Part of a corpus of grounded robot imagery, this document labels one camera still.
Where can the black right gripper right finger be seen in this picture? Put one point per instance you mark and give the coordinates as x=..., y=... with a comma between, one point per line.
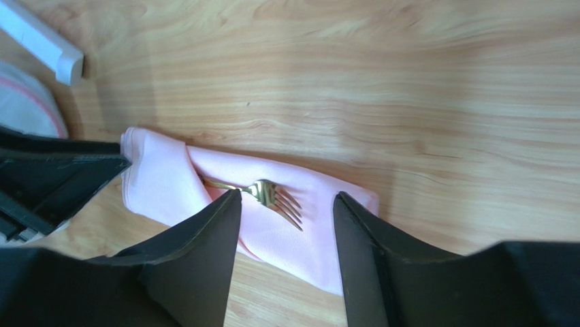
x=390, y=278

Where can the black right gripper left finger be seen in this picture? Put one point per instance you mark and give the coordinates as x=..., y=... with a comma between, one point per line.
x=180, y=277

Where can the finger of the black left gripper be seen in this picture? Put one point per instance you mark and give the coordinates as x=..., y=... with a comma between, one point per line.
x=40, y=192
x=14, y=140

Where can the pink cloth napkin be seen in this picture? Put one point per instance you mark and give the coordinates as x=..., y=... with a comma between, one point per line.
x=164, y=184

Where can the metal clothes rack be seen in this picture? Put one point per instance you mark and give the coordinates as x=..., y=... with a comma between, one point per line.
x=43, y=42

